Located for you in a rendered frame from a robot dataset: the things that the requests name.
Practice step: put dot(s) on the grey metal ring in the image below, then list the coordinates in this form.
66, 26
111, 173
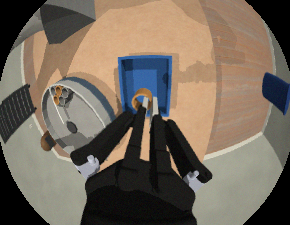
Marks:
66, 91
53, 92
63, 100

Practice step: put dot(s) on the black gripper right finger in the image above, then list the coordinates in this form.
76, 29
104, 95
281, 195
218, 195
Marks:
192, 171

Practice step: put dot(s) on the blue shallow tray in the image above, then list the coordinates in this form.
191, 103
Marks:
152, 74

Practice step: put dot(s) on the bronze ring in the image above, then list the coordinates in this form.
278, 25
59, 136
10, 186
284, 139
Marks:
56, 99
58, 90
145, 92

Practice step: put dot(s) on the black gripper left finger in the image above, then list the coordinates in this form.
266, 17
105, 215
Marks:
88, 158

